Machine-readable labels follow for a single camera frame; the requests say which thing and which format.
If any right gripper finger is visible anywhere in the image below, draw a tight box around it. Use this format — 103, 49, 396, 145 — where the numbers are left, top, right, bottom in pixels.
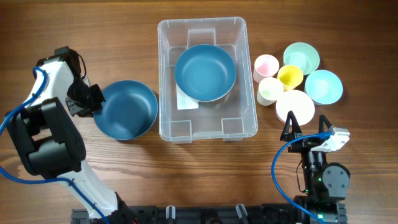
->
280, 111, 302, 141
318, 114, 332, 133

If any pink small bowl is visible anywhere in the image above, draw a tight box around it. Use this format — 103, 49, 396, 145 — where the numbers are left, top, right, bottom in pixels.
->
275, 90, 315, 126

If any light blue small bowl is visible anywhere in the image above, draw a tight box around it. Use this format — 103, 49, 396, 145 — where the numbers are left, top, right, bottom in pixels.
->
304, 70, 343, 105

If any dark blue bowl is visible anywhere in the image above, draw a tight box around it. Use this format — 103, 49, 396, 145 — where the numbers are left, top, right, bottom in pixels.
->
174, 44, 237, 100
93, 80, 159, 141

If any mint green small bowl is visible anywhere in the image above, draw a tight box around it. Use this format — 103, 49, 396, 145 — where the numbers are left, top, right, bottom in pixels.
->
283, 42, 320, 75

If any cream large bowl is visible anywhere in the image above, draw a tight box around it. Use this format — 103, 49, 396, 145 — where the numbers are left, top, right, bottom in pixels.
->
184, 91, 230, 103

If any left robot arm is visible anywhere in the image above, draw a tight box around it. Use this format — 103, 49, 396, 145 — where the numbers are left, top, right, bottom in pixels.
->
1, 46, 138, 223

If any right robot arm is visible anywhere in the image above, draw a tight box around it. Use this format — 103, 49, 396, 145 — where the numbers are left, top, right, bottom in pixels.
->
277, 111, 351, 223

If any clear plastic storage container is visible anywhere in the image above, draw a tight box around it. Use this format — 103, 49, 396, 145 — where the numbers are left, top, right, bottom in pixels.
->
157, 17, 258, 144

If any white label in container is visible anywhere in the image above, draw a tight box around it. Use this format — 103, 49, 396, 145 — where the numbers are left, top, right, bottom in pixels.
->
176, 86, 199, 110

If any cream cup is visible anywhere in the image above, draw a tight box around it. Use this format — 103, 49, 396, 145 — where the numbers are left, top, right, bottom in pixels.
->
257, 77, 284, 106

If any yellow cup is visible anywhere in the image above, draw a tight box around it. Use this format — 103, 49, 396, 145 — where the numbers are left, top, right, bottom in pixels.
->
277, 65, 304, 91

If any pink cup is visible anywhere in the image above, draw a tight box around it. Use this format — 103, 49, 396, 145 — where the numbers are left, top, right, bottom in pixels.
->
253, 54, 280, 83

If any left blue cable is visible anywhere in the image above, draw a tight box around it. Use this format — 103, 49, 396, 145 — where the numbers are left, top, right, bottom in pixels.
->
0, 66, 111, 224

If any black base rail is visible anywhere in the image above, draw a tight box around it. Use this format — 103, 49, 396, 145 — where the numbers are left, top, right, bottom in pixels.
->
71, 203, 348, 224

